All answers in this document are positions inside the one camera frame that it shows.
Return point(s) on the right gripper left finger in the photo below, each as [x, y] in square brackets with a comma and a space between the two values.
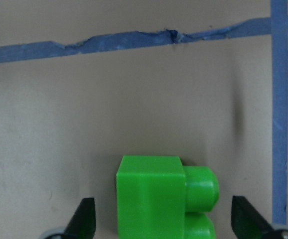
[83, 223]

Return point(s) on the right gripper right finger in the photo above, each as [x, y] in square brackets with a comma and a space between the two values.
[247, 222]

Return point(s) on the green toy block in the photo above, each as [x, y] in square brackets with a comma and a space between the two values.
[160, 198]

